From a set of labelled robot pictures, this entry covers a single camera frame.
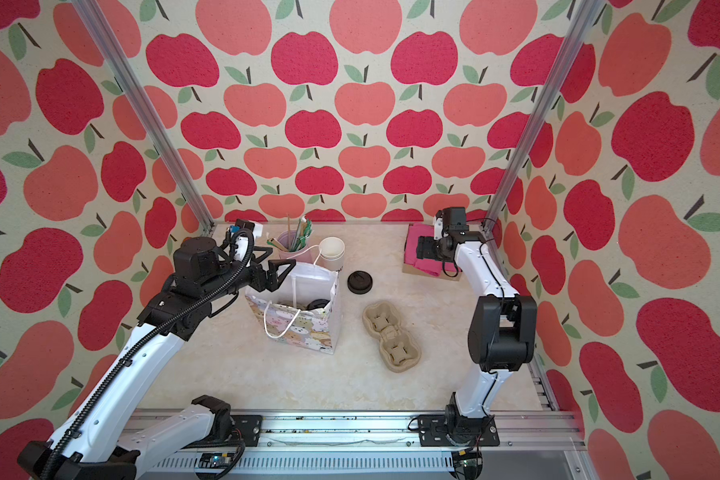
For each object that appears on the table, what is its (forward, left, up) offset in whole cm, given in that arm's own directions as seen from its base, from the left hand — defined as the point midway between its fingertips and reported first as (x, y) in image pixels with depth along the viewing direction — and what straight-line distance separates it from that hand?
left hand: (287, 258), depth 68 cm
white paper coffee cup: (-9, -7, -7) cm, 14 cm away
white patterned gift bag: (-9, -4, -7) cm, 12 cm away
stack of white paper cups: (+20, -8, -23) cm, 31 cm away
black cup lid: (0, -5, -20) cm, 21 cm away
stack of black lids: (+15, -17, -32) cm, 39 cm away
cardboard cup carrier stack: (-10, -28, -30) cm, 43 cm away
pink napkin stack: (+17, -41, -26) cm, 52 cm away
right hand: (+17, -42, -18) cm, 48 cm away
